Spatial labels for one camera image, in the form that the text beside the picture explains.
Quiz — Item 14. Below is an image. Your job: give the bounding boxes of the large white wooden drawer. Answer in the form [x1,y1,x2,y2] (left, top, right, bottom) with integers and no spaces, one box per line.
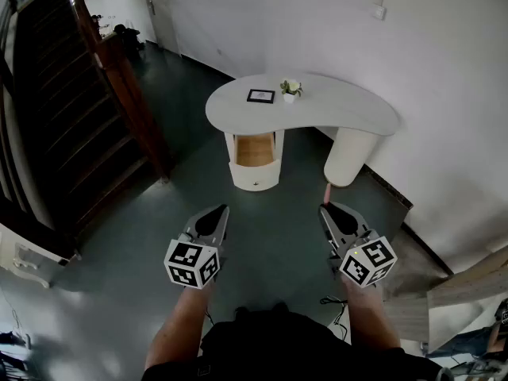
[228,132,283,192]

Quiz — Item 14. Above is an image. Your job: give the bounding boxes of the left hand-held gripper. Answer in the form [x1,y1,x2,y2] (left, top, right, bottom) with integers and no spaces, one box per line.
[164,205,230,291]

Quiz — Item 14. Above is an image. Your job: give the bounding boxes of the white ornate cabinet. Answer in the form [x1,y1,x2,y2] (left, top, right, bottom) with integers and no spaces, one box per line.
[0,223,83,290]

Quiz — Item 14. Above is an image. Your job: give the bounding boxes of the dark wooden staircase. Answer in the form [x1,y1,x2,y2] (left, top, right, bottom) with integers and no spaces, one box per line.
[0,0,176,264]

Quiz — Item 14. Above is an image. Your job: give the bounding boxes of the person's right forearm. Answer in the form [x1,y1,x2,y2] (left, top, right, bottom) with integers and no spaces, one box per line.
[343,282,402,352]

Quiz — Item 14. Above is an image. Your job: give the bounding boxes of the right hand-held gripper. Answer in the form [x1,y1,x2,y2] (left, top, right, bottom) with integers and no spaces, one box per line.
[319,201,398,289]

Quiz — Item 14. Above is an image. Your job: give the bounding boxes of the white door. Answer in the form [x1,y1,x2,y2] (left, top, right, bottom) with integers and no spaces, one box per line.
[139,0,183,57]

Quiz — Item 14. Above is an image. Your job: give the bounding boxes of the light wooden boards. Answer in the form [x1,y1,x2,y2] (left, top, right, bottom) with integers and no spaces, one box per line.
[381,247,508,352]

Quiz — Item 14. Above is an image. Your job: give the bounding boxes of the black picture frame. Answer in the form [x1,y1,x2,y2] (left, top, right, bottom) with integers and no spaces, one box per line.
[246,88,276,105]

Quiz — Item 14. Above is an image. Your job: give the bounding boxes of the white kidney-shaped desk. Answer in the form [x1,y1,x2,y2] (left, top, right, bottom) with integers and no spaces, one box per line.
[205,72,401,192]

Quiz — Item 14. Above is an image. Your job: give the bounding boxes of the person's left forearm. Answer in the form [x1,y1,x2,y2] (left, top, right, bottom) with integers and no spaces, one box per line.
[144,279,217,371]

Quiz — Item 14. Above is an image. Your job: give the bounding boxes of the person's black shirt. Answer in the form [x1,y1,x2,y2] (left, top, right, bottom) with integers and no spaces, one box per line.
[140,310,445,381]

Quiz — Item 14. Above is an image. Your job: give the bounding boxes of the small potted plant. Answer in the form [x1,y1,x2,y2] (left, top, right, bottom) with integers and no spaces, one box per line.
[279,78,304,104]

